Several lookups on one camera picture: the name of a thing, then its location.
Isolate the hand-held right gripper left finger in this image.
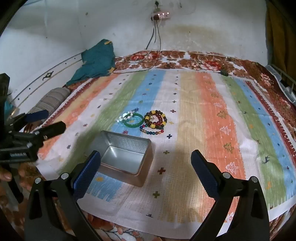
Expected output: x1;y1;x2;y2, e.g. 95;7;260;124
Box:
24;150;109;241

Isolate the black charging cable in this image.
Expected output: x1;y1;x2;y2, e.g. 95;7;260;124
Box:
155;20;162;52
112;20;162;75

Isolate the multicolour glass bead bracelet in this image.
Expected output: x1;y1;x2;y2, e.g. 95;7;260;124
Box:
139;124;165;135

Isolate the mustard yellow garment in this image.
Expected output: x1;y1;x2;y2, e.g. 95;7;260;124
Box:
266;0;290;67

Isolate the brown floral blanket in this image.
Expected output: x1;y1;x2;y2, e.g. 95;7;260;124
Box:
0;49;296;241

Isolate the amber and red bead bracelet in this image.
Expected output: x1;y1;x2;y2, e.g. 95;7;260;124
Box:
144;111;167;129

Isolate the green jade bangle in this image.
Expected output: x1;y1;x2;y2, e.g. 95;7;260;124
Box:
122;113;144;128

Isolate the white bead bracelet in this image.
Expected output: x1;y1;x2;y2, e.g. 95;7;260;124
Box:
116;111;137;124

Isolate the white wire rack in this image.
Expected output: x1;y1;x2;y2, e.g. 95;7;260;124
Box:
265;65;296;105

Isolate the striped pastel mat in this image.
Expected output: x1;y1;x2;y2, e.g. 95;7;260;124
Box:
37;69;296;230

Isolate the teal cloth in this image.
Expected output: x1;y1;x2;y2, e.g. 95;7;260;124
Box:
66;39;116;87

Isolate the person's left hand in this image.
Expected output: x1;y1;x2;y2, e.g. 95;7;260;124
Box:
0;163;36;189

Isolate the silver metal tin box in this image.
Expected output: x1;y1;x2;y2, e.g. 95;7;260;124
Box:
85;130;153;188

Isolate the grey striped rolled pillow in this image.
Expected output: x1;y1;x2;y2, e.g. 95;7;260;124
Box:
24;87;71;126

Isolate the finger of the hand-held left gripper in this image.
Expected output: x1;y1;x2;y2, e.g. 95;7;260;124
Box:
14;121;67;149
7;110;49;129

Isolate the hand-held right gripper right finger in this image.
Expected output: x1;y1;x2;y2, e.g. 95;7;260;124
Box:
190;149;271;241

